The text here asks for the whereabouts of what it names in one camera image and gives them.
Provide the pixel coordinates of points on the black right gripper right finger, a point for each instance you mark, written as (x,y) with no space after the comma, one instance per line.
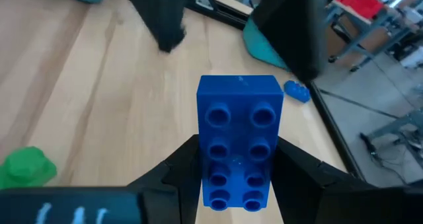
(314,191)

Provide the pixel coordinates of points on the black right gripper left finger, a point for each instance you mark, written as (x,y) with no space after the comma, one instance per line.
(178,184)

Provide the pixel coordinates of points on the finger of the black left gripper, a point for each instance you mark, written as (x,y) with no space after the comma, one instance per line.
(162,16)
(291,29)

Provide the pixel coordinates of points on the blue toy building block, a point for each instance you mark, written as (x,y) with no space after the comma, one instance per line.
(297,92)
(238,118)

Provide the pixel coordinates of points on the green toy building block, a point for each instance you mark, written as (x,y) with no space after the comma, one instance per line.
(26,168)

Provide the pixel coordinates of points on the light teal plastic bin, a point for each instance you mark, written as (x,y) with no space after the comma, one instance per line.
(261,49)

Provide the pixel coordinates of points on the grey metal table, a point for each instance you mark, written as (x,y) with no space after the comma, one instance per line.
(380,22)

